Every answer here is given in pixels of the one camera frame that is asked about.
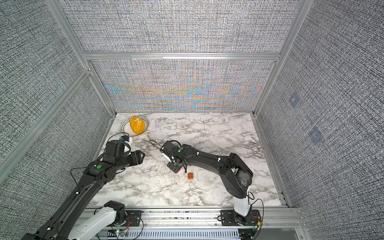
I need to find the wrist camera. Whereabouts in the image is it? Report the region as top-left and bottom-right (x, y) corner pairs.
(160, 148), (172, 162)
(120, 135), (132, 152)

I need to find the aluminium front rail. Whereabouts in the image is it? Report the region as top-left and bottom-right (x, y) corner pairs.
(55, 206), (307, 230)

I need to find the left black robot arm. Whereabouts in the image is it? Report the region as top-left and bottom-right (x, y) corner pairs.
(23, 136), (146, 240)

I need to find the yellow orange sponge ball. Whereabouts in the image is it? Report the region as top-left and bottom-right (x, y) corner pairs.
(130, 116), (146, 135)

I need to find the striped white bowl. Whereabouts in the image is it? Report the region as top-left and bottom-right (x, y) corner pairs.
(120, 115), (149, 137)

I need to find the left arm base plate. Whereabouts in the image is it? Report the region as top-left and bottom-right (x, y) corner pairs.
(120, 210), (143, 228)

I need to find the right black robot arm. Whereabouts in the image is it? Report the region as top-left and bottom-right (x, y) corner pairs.
(160, 141), (254, 217)

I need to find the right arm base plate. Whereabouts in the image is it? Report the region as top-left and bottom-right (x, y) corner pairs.
(217, 209), (262, 227)

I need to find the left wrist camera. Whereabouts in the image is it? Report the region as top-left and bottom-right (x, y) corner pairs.
(120, 135), (132, 152)

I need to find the white slotted cable duct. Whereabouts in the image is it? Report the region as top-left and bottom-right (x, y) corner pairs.
(93, 229), (241, 240)

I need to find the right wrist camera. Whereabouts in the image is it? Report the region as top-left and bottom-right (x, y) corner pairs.
(160, 148), (172, 162)

